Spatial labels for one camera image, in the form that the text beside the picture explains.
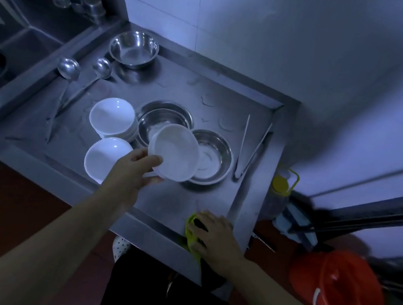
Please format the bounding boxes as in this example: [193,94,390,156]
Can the person's left hand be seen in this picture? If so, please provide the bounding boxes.
[105,145,168,213]

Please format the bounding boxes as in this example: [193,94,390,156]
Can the person's right hand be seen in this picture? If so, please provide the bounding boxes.
[184,208,253,278]

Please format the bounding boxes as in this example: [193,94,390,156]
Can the green cleaning cloth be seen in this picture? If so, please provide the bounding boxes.
[181,211,210,265]

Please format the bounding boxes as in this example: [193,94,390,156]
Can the white plastic bowl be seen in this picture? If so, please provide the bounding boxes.
[145,122,203,185]

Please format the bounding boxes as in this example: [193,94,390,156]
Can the person's right forearm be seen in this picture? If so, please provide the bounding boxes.
[205,255,352,305]

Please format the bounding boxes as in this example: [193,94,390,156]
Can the person's left forearm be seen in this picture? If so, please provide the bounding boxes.
[0,174,129,305]

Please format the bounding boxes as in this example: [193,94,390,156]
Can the small steel bowl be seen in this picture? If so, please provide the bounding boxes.
[136,106,192,150]

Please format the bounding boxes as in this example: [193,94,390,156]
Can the white ceramic bowl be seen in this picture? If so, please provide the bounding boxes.
[82,135,134,188]

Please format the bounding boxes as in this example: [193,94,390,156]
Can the stack of white bowls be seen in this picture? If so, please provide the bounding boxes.
[87,95,142,143]

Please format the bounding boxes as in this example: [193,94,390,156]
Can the wide steel basin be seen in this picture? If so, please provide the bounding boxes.
[133,97,197,151]

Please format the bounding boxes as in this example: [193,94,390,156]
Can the shallow steel bowl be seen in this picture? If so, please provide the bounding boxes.
[185,128,236,188]

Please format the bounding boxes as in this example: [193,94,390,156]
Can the yellow capped plastic bottle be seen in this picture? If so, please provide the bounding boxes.
[262,164,302,225]

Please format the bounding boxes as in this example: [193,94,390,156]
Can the steel tongs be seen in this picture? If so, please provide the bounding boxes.
[233,113,275,183]

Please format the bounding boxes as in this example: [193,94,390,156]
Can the person's black trousers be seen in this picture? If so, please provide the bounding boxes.
[97,246,248,305]

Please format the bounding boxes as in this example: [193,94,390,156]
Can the polka dot slipper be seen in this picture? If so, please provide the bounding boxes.
[111,235,133,265]

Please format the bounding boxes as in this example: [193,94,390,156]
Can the steel ladle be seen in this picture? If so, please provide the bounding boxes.
[50,53,113,125]
[45,57,82,146]

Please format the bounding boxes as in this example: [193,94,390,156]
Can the deep steel mixing bowl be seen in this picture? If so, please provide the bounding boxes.
[107,29,161,71]

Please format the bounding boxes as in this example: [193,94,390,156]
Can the black mop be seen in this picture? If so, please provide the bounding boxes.
[272,184,403,259]

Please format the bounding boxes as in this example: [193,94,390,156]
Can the red plastic bucket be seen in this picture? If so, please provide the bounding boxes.
[286,244,393,305]

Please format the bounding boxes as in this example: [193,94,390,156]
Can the group of steel cups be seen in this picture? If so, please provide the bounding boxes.
[33,0,108,25]

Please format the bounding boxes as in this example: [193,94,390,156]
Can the steel sink basin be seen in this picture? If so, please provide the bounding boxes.
[0,0,131,116]

